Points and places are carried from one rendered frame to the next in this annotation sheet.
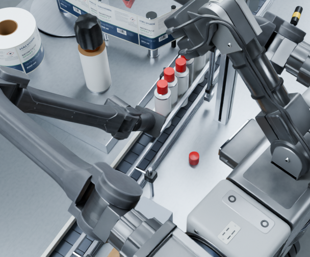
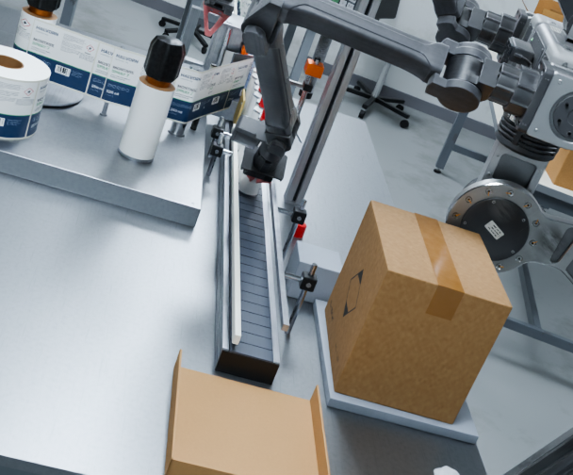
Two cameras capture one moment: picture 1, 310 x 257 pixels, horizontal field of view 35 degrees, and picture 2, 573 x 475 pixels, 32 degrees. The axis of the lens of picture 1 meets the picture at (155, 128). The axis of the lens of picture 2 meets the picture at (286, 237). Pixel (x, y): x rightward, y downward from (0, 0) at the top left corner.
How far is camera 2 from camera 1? 1.73 m
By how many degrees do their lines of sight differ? 46
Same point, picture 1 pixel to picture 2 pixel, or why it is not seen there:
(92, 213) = (468, 72)
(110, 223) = (494, 71)
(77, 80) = (104, 149)
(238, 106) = not seen: hidden behind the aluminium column
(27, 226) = (158, 293)
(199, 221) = (565, 55)
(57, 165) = (414, 40)
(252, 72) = not seen: outside the picture
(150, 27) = (193, 85)
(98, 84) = (152, 144)
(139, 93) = (194, 166)
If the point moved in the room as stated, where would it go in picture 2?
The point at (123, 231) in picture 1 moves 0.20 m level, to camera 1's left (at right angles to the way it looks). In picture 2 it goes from (512, 71) to (438, 60)
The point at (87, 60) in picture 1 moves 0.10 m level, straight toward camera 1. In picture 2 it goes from (157, 99) to (186, 119)
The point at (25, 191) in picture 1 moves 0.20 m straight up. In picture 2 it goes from (122, 261) to (149, 175)
